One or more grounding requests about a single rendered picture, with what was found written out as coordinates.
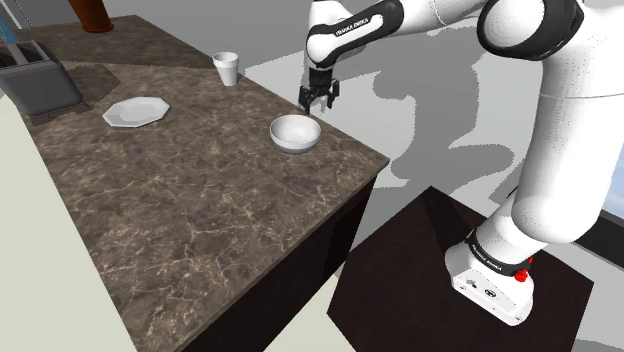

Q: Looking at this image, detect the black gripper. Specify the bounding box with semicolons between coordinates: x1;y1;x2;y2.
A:
298;68;341;115

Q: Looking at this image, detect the white bowl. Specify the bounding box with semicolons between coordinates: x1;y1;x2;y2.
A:
269;114;322;155

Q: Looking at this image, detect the white cup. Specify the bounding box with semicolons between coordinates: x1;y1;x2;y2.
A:
212;51;241;87

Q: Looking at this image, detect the white octagonal plate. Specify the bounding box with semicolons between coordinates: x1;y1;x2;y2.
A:
102;96;171;129

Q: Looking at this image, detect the dark kitchen counter cabinet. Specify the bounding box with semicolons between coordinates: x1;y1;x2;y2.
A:
182;176;379;352

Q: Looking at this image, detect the dark robot stand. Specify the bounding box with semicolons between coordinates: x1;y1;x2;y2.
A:
326;185;595;352

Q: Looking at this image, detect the brown vase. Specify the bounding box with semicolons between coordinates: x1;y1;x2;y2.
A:
67;0;115;34

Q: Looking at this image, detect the grey toaster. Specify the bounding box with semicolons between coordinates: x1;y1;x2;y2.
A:
0;39;84;117

